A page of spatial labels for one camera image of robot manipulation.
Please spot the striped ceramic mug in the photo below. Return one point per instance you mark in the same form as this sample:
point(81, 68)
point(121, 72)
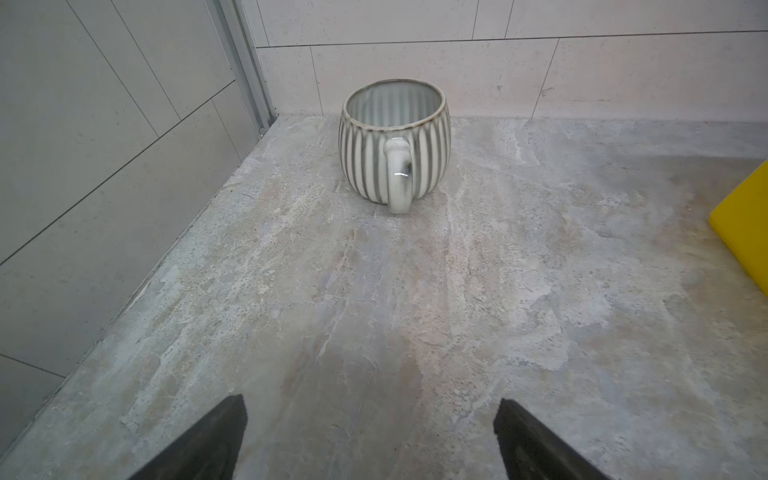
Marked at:
point(394, 141)

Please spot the yellow plastic bin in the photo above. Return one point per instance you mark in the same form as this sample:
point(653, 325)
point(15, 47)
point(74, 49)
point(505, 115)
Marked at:
point(740, 220)

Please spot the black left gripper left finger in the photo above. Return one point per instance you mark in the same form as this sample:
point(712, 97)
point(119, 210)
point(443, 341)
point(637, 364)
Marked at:
point(209, 449)

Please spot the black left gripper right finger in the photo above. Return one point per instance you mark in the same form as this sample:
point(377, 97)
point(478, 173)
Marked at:
point(530, 450)

